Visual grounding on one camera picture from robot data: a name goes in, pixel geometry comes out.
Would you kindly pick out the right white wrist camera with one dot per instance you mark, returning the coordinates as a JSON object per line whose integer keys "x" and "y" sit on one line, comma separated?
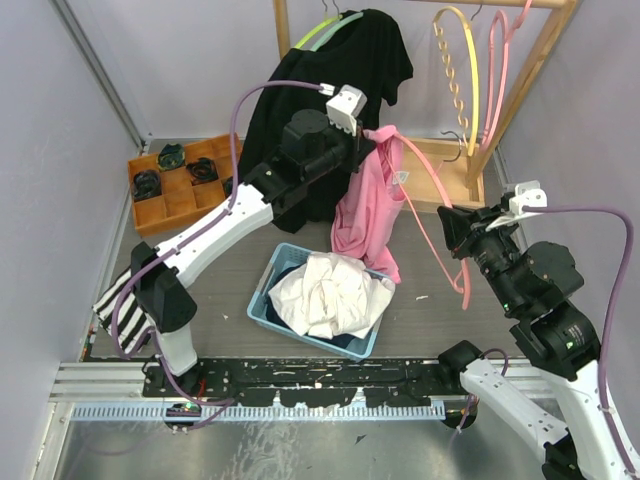
{"x": 519, "y": 198}

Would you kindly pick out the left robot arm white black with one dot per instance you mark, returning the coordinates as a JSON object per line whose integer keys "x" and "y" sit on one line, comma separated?
{"x": 313, "y": 145}

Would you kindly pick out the aluminium rail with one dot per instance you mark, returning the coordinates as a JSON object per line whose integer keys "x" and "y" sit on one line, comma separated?
{"x": 137, "y": 391}

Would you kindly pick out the lime green hanger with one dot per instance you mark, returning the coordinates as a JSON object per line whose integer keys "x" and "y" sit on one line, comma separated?
{"x": 327, "y": 21}

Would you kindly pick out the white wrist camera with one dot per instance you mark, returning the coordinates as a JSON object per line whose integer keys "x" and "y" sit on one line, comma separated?
{"x": 344, "y": 106}
{"x": 519, "y": 198}

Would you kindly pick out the black t shirt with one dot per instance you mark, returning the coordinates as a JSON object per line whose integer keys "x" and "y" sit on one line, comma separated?
{"x": 369, "y": 54}

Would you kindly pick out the pink t shirt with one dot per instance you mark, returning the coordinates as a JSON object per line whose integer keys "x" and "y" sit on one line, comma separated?
{"x": 365, "y": 216}

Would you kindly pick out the black mounting base plate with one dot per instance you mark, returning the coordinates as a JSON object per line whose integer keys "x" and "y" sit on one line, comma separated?
{"x": 324, "y": 382}

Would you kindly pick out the green black rolled sock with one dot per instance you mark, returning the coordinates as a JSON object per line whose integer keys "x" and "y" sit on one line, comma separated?
{"x": 171, "y": 157}

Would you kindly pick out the white t shirt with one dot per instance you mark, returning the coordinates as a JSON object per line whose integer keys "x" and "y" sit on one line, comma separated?
{"x": 331, "y": 295}

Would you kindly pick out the wooden clothes rack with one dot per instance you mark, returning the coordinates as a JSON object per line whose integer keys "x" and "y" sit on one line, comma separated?
{"x": 426, "y": 115}

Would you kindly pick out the salmon pink metal hanger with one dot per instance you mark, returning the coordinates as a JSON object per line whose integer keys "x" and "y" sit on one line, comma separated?
{"x": 462, "y": 282}

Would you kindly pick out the navy blue t shirt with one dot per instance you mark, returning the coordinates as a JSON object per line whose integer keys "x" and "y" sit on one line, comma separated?
{"x": 345, "y": 342}

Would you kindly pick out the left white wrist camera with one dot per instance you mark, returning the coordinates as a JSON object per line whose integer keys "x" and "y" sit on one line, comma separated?
{"x": 344, "y": 106}

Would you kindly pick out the black white striped cloth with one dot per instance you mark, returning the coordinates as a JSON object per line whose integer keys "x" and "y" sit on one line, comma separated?
{"x": 132, "y": 320}

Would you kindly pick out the light blue plastic basket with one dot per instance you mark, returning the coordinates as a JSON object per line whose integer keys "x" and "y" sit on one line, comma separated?
{"x": 285, "y": 258}

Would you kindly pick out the yellow hanger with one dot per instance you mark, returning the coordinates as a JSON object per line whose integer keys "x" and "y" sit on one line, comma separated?
{"x": 467, "y": 118}

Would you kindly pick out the orange wooden divider tray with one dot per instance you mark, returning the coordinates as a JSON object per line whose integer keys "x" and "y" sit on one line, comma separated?
{"x": 181, "y": 203}

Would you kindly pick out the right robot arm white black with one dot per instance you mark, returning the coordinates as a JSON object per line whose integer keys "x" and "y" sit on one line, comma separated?
{"x": 559, "y": 341}

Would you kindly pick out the pink plastic hanger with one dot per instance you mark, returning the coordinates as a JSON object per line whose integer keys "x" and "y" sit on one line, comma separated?
{"x": 496, "y": 88}

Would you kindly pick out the mint green hanger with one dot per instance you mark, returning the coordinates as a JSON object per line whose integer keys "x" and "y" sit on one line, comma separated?
{"x": 334, "y": 28}

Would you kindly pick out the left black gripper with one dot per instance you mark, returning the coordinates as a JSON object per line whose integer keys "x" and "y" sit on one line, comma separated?
{"x": 360, "y": 148}

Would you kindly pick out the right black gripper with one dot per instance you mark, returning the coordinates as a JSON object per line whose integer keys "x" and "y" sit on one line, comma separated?
{"x": 456, "y": 222}

